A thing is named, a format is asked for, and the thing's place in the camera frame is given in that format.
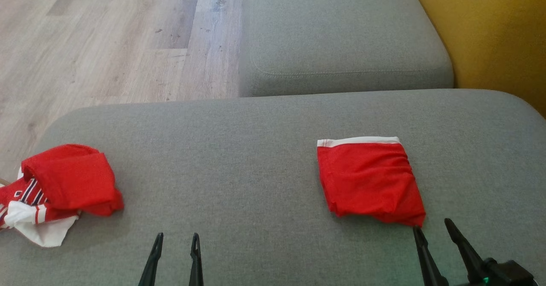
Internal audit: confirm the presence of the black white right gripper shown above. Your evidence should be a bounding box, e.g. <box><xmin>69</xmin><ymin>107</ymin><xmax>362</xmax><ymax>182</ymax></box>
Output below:
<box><xmin>412</xmin><ymin>218</ymin><xmax>536</xmax><ymax>286</ymax></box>

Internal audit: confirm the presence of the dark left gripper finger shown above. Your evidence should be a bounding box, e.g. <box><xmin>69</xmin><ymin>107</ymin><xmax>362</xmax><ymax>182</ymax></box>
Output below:
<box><xmin>189</xmin><ymin>233</ymin><xmax>204</xmax><ymax>286</ymax></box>
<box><xmin>138</xmin><ymin>233</ymin><xmax>164</xmax><ymax>286</ymax></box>

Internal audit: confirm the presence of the red shorts white waistband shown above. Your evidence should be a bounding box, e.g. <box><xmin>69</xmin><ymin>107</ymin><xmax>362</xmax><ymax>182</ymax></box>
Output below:
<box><xmin>317</xmin><ymin>136</ymin><xmax>427</xmax><ymax>228</ymax></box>

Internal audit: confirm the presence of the plain red garment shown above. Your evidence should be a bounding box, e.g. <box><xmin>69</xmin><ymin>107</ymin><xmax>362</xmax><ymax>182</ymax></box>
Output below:
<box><xmin>21</xmin><ymin>144</ymin><xmax>125</xmax><ymax>217</ymax></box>

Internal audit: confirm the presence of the large grey sofa seat cushion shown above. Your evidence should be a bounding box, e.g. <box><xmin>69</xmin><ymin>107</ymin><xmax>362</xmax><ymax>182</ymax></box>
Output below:
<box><xmin>0</xmin><ymin>89</ymin><xmax>546</xmax><ymax>286</ymax></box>

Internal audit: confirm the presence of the long yellow sofa back cushion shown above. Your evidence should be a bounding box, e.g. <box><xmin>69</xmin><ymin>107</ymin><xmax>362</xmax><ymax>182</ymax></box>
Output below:
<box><xmin>407</xmin><ymin>0</ymin><xmax>546</xmax><ymax>118</ymax></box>

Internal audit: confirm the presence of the medium grey sofa seat cushion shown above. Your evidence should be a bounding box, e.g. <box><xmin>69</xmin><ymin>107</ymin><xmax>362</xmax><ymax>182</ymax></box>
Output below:
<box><xmin>238</xmin><ymin>0</ymin><xmax>454</xmax><ymax>98</ymax></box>

